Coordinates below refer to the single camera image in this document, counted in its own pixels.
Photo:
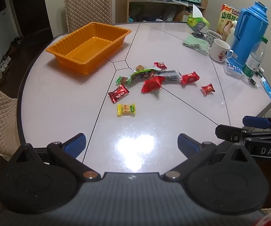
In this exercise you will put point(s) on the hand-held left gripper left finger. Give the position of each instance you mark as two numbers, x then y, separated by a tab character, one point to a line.
75	144

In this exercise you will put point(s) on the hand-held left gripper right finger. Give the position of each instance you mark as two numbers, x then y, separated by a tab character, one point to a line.
187	146

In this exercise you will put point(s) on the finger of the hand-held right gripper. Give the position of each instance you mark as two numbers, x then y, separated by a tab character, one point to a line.
229	133
255	122

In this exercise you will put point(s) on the small red gold-print candy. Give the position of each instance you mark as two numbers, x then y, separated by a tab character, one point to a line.
208	89

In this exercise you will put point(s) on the yellow green candy packet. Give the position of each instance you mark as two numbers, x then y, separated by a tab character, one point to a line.
125	109

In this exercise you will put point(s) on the dark red candy packet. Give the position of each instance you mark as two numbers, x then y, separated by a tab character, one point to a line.
118	93

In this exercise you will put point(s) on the large red snack packet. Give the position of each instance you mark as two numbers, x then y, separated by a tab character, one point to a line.
152	84

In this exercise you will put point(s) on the clear dark snack packet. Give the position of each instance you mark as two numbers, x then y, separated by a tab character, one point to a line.
172	75

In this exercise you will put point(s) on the long green snack packet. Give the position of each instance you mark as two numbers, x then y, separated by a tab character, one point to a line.
140	74

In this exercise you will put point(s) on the small red white-print candy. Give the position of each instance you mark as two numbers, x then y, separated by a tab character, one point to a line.
160	65

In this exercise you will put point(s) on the brown candy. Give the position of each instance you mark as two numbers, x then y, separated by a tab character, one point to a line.
140	67

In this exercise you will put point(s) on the orange plastic tray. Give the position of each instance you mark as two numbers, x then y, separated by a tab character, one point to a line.
95	44

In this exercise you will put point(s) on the blue white tube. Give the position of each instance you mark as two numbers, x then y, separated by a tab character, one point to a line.
268	90

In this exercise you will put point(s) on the black marker pen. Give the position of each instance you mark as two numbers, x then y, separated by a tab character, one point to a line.
259	74

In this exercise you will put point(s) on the small clear tissue pack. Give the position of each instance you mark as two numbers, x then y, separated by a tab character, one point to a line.
232	68

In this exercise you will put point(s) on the clear water bottle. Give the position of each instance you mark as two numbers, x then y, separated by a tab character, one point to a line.
253	61

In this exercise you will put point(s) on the white cartoon mug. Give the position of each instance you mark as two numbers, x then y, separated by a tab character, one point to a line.
220	51

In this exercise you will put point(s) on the blue thermos jug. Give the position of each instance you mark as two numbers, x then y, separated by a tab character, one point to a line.
251	28

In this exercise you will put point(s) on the patterned grey mug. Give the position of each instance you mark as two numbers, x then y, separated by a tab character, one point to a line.
212	36

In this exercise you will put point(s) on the green cloth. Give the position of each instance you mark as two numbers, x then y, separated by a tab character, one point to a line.
194	42

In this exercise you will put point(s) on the green cream snack box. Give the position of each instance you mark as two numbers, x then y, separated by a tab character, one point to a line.
226	18

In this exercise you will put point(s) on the row of shoes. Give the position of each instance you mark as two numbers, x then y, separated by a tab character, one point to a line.
3	63

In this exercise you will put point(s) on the grey phone stand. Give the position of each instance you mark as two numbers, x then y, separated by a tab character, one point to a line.
200	26

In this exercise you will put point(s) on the green tissue pack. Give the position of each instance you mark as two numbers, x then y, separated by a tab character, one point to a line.
193	20

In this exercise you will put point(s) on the quilted chair back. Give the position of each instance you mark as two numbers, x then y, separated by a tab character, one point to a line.
88	4

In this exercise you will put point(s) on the dark door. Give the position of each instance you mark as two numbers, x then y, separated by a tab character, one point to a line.
31	4

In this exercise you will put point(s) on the wooden shelf unit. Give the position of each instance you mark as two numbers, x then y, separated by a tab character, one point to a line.
121	4

